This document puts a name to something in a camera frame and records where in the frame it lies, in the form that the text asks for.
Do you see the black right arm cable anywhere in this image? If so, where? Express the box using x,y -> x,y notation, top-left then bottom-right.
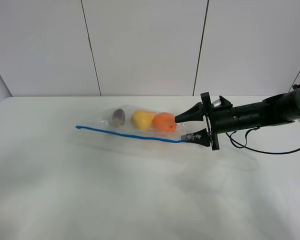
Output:
226,126 -> 300,154

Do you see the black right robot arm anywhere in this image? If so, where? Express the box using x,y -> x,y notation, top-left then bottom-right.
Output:
174,84 -> 300,151

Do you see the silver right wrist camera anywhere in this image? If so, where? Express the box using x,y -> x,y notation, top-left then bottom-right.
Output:
212,95 -> 233,109

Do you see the yellow toy pear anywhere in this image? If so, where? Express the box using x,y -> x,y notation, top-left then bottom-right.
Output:
131,110 -> 156,131

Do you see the orange toy fruit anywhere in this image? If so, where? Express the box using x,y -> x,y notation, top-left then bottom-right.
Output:
152,112 -> 177,133

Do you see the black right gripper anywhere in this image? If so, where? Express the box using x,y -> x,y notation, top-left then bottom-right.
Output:
174,92 -> 237,151

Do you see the clear zip bag blue seal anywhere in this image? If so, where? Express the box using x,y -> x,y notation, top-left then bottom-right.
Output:
75,105 -> 186,143

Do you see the purple toy eggplant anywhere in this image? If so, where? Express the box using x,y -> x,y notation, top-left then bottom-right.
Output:
111,108 -> 126,128

